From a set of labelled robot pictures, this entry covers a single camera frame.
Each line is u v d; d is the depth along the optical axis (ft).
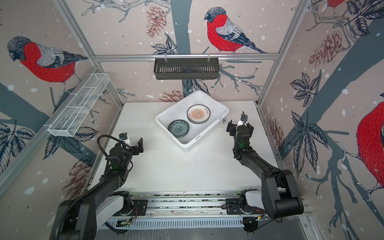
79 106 2.55
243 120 2.35
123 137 2.39
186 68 3.50
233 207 2.39
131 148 2.39
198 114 3.63
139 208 2.40
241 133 2.12
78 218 1.35
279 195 1.37
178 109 3.35
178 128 3.40
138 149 2.61
